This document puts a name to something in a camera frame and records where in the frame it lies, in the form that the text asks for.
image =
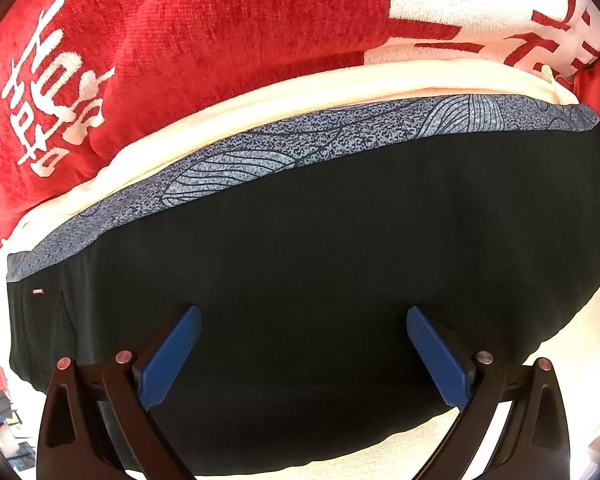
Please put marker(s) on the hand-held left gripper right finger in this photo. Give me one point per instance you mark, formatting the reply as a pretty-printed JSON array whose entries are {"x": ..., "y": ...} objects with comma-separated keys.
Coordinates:
[{"x": 437, "y": 357}]

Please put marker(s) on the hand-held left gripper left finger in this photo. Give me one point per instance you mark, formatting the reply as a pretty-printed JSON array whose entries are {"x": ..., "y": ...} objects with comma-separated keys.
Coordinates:
[{"x": 172, "y": 355}]

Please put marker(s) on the black pants with blue stripe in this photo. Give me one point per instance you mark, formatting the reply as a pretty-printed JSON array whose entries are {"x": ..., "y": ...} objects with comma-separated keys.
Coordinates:
[{"x": 305, "y": 240}]

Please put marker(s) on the cream cloth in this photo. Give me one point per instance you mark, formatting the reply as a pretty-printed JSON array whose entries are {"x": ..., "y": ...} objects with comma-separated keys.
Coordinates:
[{"x": 290, "y": 95}]

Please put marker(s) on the red printed blanket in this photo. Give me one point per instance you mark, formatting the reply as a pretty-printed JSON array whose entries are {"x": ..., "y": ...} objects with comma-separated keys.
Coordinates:
[{"x": 205, "y": 20}]

